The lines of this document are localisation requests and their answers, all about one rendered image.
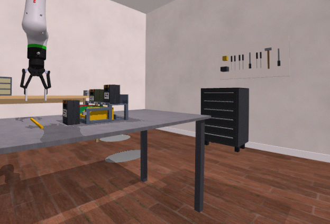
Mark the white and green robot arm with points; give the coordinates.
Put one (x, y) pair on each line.
(35, 27)

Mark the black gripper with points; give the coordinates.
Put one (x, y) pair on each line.
(36, 68)

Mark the grey bin rack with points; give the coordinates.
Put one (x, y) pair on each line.
(124, 100)

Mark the green bin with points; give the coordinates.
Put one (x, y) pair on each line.
(82, 108)

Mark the yellow open bin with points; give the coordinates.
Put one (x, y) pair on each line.
(97, 115)

